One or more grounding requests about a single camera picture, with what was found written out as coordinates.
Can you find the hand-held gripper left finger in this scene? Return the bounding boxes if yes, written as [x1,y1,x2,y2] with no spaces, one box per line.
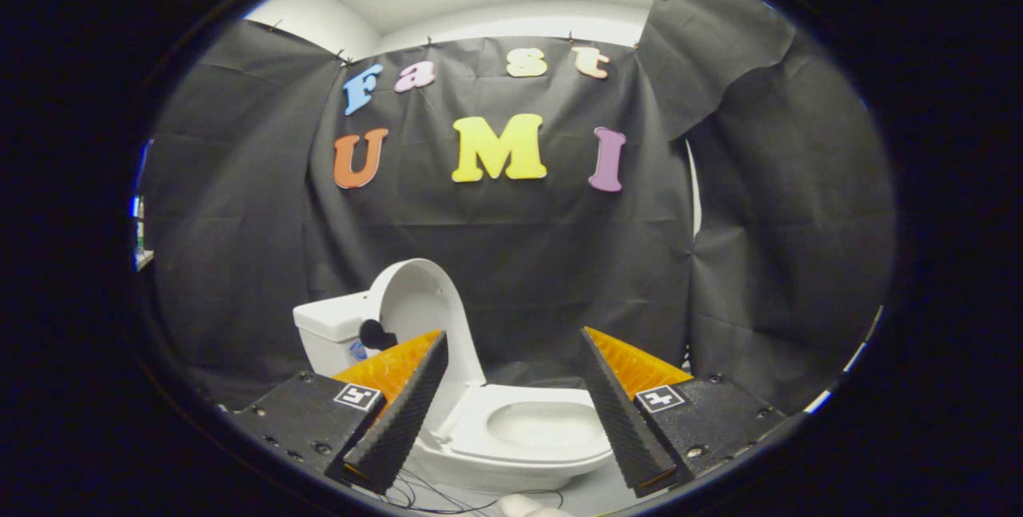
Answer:
[228,330,448,495]

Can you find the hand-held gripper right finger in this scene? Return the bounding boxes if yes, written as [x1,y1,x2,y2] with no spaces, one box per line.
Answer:
[577,327,788,499]

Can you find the white toilet lid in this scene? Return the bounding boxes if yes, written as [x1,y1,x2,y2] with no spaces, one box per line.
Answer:
[360,259,487,430]

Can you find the white ceramic toilet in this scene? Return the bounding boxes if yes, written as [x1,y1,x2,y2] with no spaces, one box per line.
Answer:
[293,291,616,494]

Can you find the white toilet tank cover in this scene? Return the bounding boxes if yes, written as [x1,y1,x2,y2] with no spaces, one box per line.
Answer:
[293,291,376,342]

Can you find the black backdrop cloth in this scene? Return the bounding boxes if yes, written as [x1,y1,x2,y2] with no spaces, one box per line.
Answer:
[140,0,896,414]

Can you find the tangle of thin black cables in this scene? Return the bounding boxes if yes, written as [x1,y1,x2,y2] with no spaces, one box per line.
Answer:
[384,469,564,515]

